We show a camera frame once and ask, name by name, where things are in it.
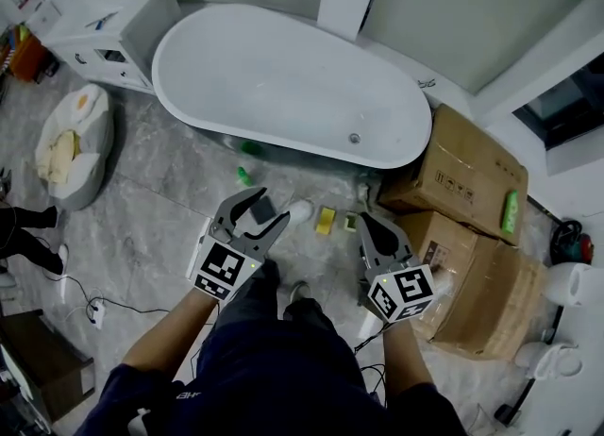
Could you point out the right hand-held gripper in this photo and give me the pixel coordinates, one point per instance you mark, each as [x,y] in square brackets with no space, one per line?
[401,290]

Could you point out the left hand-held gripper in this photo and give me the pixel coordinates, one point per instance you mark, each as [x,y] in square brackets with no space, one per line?
[219,266]

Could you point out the white cloth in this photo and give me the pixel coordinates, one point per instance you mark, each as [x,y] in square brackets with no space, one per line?
[302,211]

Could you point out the white and green bathtub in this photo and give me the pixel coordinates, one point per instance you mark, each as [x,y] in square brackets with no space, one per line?
[283,85]

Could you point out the person's right forearm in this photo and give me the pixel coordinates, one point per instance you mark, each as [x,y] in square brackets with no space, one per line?
[408,358]

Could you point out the person's left forearm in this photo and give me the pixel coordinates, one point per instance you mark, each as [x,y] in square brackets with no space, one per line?
[165,340]

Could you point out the black sponge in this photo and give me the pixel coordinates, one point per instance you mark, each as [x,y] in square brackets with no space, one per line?
[264,210]

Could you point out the pale green cup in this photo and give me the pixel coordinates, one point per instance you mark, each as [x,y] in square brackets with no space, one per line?
[351,223]

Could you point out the small green bottle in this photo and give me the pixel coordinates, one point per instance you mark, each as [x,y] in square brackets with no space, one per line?
[244,177]

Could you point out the yellow sponge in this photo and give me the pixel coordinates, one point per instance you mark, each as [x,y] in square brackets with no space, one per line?
[326,221]

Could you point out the person's dark trousers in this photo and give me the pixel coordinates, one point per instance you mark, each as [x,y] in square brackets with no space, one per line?
[257,292]

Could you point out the person's right shoe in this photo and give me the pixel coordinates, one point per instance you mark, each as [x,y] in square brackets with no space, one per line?
[298,291]

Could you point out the plain cardboard box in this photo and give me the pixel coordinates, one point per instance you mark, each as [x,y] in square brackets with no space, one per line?
[462,174]

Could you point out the plastic-wrapped cardboard box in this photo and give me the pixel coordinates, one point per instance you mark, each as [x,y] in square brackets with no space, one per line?
[495,292]

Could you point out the flat green bottle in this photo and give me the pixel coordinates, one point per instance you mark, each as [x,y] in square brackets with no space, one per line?
[509,212]

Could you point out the person's dark blue shirt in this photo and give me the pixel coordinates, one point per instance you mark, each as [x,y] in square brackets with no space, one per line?
[273,377]

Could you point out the white bean bag chair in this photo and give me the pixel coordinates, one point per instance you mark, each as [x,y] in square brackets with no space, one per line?
[89,170]

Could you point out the white power strip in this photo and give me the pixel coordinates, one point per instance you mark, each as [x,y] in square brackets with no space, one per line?
[96,315]

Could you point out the black and red tool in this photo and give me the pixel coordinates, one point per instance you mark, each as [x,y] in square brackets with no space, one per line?
[571,240]

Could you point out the white round container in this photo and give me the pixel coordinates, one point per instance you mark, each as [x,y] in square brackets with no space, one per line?
[578,283]

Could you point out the pale yellow cloth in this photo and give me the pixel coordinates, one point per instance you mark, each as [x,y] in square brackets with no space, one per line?
[59,155]

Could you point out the fried egg cushion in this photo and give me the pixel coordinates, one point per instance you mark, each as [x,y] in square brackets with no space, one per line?
[84,104]

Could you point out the white toilet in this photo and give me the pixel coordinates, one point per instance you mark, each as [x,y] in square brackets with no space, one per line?
[554,361]

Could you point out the dark glass window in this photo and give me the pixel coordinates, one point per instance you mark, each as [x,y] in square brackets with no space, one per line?
[566,108]

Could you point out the white vanity cabinet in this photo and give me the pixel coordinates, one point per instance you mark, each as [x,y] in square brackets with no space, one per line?
[108,42]

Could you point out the dark wooden cabinet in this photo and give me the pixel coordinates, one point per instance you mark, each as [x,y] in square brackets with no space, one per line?
[47,368]

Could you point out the orange storage box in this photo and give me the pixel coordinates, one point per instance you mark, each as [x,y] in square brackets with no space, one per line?
[28,56]

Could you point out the white water dispenser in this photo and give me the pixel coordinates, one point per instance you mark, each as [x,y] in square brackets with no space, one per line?
[40,7]

